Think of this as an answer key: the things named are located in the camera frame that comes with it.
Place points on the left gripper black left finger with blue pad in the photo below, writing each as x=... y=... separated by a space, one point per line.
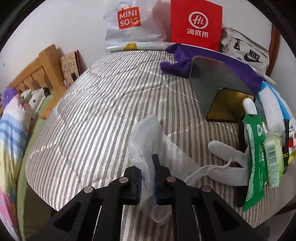
x=94 y=214

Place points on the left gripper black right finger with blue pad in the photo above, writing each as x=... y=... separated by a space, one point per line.
x=198 y=213

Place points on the white glove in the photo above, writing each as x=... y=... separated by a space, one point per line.
x=235 y=172

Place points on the green sachet packet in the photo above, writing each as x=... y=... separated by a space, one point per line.
x=257 y=170

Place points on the white mesh drawstring pouch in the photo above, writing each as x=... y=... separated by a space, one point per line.
x=148 y=138

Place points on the tomato sticker card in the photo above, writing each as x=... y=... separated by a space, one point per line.
x=291 y=139

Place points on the white foam sponge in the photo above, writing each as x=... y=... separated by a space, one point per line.
x=273 y=113

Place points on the striped mattress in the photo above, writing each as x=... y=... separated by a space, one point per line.
x=85 y=139

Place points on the dark green tea tin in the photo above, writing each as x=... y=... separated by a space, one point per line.
x=219 y=90

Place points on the colourful striped pillow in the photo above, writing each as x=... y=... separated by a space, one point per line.
x=15 y=124

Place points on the wooden nightstand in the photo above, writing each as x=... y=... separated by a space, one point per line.
x=57 y=95

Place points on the white spotted plush toy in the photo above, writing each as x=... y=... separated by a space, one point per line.
x=34 y=98

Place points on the blue tissue pack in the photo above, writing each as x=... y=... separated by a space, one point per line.
x=288 y=117

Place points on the purple towel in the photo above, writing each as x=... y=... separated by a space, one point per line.
x=184 y=54

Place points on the purple fluffy cushion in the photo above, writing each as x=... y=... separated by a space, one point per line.
x=8 y=95

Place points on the wooden headboard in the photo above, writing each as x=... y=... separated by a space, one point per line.
x=44 y=71

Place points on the brown patterned notebook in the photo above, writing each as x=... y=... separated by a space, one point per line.
x=70 y=67

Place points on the rolled patterned paper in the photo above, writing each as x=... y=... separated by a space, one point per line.
x=161 y=46

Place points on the beige Nike waist bag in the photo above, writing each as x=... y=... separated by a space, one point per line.
x=239 y=46

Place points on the red Haidilao paper bag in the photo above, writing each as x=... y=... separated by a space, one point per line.
x=197 y=23

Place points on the white Miniso plastic bag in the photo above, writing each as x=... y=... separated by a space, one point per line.
x=133 y=21

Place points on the brown wooden door frame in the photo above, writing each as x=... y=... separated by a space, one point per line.
x=273 y=49

